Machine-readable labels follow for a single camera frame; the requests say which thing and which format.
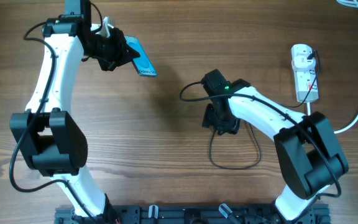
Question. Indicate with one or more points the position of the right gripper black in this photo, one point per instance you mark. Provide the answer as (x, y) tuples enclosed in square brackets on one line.
[(209, 119)]

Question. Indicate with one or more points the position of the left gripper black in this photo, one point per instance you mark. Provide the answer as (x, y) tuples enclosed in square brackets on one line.
[(123, 53)]

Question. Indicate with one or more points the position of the turquoise Galaxy S25 smartphone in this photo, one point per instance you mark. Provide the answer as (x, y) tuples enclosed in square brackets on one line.
[(142, 63)]

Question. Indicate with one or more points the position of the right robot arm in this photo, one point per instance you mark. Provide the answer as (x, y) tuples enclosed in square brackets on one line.
[(310, 157)]

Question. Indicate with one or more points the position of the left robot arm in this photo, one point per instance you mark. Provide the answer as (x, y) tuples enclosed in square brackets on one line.
[(47, 137)]

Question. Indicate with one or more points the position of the white power strip socket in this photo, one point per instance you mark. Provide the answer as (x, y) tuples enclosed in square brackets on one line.
[(303, 64)]

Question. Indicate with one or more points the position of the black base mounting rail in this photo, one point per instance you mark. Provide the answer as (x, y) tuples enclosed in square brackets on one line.
[(250, 213)]

